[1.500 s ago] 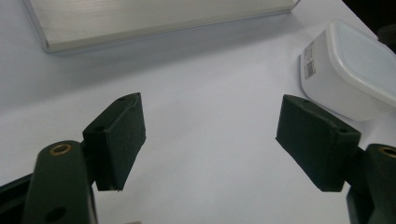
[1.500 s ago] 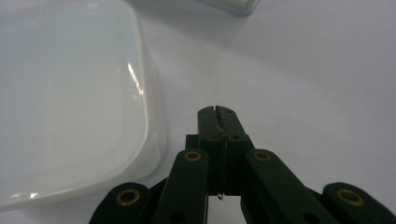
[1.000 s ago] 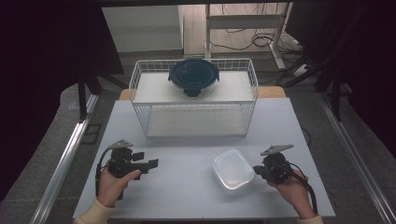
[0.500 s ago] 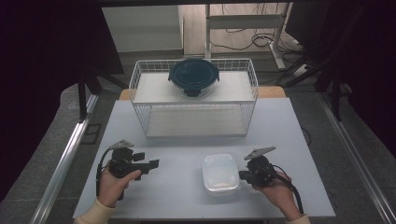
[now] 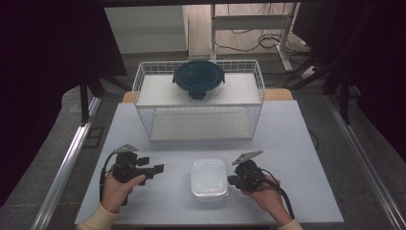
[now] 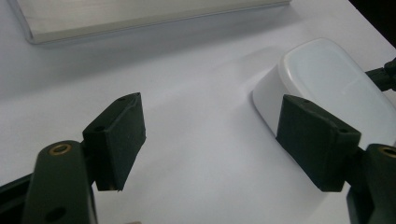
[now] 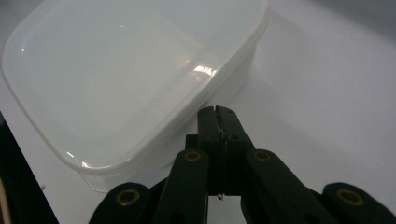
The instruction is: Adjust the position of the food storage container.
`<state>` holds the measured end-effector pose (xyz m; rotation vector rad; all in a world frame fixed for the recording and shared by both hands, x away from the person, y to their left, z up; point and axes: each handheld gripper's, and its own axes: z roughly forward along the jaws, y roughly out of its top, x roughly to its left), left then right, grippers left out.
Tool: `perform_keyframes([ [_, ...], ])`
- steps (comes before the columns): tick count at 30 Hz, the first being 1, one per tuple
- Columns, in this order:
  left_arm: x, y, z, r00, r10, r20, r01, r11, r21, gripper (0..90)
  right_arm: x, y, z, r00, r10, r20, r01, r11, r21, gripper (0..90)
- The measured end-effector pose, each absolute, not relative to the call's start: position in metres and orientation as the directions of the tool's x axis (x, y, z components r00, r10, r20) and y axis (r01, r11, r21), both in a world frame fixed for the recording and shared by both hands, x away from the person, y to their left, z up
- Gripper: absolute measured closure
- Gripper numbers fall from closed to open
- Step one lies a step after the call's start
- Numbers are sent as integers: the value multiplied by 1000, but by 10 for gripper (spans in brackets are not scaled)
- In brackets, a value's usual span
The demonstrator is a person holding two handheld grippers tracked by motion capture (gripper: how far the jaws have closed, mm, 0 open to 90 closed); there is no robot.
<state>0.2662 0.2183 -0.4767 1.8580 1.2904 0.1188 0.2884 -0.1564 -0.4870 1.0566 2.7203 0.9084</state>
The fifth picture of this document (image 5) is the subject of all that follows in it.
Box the white desk frame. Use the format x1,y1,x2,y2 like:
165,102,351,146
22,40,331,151
209,2,302,72

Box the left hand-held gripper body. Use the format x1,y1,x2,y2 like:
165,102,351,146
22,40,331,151
108,143,151,187

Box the person's left hand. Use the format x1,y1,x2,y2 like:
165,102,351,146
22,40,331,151
101,172,147,215

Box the clear rectangular container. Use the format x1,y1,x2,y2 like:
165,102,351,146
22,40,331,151
190,157,230,202

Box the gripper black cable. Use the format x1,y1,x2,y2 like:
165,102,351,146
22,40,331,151
98,151,118,203
255,168,297,220

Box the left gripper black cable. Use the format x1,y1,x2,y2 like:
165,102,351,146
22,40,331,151
98,151,118,203

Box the white cabinet panel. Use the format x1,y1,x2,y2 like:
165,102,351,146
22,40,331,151
104,5,190,55

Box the black floor cables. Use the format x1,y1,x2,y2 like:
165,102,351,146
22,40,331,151
214,29,310,55

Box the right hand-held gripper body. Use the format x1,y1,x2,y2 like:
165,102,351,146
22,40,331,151
231,149,268,194

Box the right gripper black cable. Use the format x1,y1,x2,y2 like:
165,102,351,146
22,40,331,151
255,168,297,220

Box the dark curtain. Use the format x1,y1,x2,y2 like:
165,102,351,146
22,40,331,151
291,0,406,162
0,0,129,207

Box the black stand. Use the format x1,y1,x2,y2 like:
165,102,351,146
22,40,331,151
288,57,362,126
79,72,132,125

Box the white power strip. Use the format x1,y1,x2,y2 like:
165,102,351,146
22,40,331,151
299,65,318,80

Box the metal rail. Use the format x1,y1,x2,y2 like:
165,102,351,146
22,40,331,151
30,95,103,230
325,95,406,230

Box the wooden table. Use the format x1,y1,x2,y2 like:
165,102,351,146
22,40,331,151
123,88,294,104

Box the white wire rack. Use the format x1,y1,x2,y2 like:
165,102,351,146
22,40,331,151
131,59,266,142

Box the round container with blue lid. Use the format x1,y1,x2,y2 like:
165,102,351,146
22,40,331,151
171,59,226,103

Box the person's right hand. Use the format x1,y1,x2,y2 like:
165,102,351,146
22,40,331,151
240,174,293,225

